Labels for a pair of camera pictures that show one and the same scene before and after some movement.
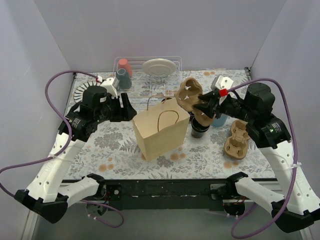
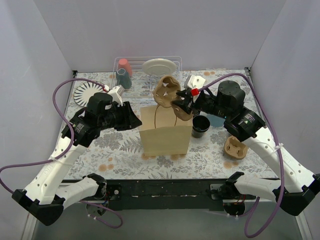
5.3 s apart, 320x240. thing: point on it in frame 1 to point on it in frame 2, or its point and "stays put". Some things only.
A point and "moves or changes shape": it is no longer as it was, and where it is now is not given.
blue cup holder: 220,121 stays put
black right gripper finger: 212,96 to 186,93
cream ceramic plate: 159,67 stays put
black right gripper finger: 208,109 to 186,104
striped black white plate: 79,91 stays put
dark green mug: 124,78 stays put
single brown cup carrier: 187,96 moves or changes shape
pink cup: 123,63 stays put
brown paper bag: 162,128 moves or changes shape
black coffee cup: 198,130 stays put
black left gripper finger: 126,113 to 135,122
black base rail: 165,195 stays put
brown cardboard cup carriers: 236,146 stays put
